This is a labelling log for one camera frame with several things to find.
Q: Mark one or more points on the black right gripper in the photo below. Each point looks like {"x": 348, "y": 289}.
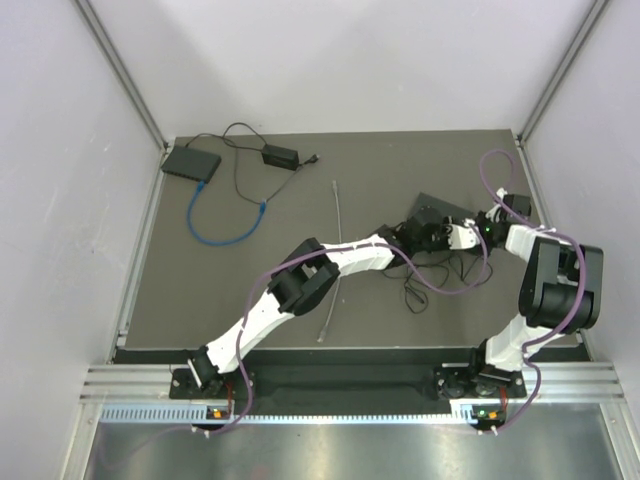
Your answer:
{"x": 480, "y": 219}

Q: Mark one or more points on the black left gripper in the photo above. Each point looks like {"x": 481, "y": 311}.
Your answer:
{"x": 444, "y": 244}

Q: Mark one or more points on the black network switch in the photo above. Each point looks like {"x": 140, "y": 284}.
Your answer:
{"x": 446, "y": 209}
{"x": 192, "y": 164}

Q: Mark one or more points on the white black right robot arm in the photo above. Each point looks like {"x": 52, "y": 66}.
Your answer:
{"x": 560, "y": 293}

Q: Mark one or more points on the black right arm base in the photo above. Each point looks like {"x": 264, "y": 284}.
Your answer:
{"x": 462, "y": 382}

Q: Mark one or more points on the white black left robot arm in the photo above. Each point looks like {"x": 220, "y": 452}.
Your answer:
{"x": 306, "y": 276}

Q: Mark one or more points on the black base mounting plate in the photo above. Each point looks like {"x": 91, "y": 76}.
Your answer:
{"x": 266, "y": 381}

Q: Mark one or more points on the black left power adapter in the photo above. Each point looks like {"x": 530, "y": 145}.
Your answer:
{"x": 280, "y": 157}

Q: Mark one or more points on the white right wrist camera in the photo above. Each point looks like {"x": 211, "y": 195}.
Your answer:
{"x": 499, "y": 212}

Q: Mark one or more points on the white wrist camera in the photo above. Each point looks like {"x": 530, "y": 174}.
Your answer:
{"x": 461, "y": 233}
{"x": 499, "y": 212}

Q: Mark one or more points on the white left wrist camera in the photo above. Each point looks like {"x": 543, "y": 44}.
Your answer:
{"x": 461, "y": 233}

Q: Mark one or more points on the aluminium right corner post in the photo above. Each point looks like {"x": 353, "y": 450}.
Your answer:
{"x": 570, "y": 54}

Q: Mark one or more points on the aluminium corner post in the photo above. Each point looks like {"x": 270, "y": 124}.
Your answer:
{"x": 106, "y": 45}
{"x": 570, "y": 54}

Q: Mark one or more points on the aluminium left corner post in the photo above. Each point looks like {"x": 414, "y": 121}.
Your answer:
{"x": 106, "y": 45}

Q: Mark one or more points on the aluminium frame rail front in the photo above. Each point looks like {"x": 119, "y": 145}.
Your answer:
{"x": 565, "y": 382}

